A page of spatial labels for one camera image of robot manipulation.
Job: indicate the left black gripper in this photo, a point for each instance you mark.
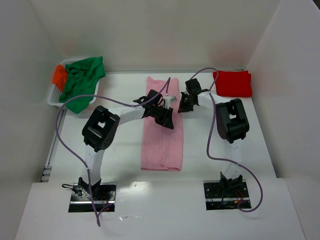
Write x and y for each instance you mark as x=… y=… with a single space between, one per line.
x=163 y=115

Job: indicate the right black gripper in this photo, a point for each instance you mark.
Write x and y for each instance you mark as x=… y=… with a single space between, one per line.
x=186 y=101

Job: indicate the pink t shirt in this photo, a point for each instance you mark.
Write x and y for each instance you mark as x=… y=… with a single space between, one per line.
x=162 y=148

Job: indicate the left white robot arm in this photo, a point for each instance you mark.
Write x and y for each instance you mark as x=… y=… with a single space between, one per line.
x=100 y=130

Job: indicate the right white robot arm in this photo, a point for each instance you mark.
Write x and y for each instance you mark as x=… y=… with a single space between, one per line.
x=232 y=126

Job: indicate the folded red t shirt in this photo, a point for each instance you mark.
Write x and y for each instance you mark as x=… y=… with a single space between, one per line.
x=233 y=84

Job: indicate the green t shirt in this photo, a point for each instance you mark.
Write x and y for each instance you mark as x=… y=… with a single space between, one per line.
x=82 y=77

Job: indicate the white plastic basket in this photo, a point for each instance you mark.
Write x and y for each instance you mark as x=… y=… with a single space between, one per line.
x=55 y=93

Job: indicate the orange t shirt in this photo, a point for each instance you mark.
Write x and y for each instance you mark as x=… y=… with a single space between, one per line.
x=60 y=77

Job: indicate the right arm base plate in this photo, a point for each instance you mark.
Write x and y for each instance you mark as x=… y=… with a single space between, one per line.
x=215 y=199

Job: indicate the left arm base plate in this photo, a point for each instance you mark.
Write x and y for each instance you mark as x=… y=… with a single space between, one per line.
x=80 y=201

